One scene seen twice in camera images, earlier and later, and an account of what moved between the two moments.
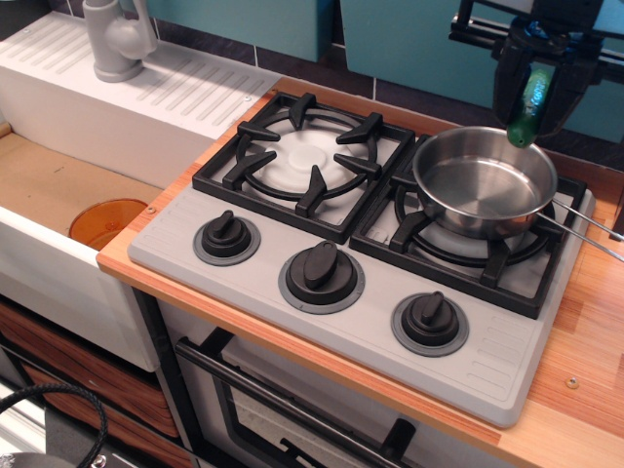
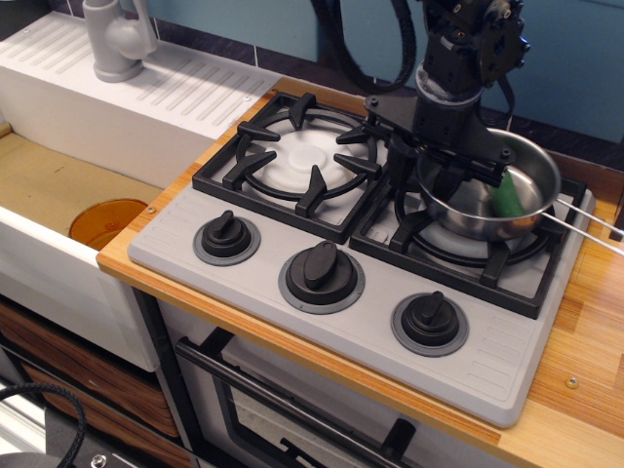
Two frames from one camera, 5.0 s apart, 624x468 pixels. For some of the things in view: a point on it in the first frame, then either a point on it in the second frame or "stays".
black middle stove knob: (321, 279) stays
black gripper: (559, 26) → (449, 134)
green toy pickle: (523, 129) → (506, 199)
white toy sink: (70, 140) stays
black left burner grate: (308, 161) stays
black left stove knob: (227, 240) stays
